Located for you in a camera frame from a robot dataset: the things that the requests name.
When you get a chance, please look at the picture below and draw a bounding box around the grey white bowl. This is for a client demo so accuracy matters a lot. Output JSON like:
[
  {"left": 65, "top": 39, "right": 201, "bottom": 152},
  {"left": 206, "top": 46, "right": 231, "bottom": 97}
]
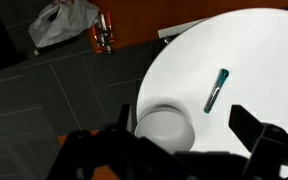
[{"left": 134, "top": 104, "right": 196, "bottom": 155}]

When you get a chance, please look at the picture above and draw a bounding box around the white plastic bag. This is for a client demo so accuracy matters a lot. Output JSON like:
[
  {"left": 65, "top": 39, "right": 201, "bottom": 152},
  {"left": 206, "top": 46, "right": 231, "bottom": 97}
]
[{"left": 28, "top": 0, "right": 100, "bottom": 50}]

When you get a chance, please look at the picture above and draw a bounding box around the white table base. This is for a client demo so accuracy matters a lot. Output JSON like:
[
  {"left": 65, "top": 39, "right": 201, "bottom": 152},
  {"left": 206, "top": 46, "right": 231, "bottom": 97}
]
[{"left": 157, "top": 18, "right": 207, "bottom": 45}]

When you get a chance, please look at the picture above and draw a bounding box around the teal marker pen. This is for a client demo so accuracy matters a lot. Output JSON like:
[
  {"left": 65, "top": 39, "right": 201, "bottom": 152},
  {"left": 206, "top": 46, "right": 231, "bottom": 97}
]
[{"left": 203, "top": 68, "right": 230, "bottom": 115}]

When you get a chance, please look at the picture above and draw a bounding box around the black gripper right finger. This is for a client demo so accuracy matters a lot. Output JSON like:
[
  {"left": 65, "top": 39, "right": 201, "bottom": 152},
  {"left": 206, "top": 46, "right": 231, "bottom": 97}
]
[{"left": 228, "top": 104, "right": 265, "bottom": 160}]

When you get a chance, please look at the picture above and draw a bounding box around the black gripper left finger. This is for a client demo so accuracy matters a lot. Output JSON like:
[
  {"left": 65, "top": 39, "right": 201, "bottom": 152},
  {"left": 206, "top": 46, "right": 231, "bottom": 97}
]
[{"left": 116, "top": 103, "right": 132, "bottom": 134}]

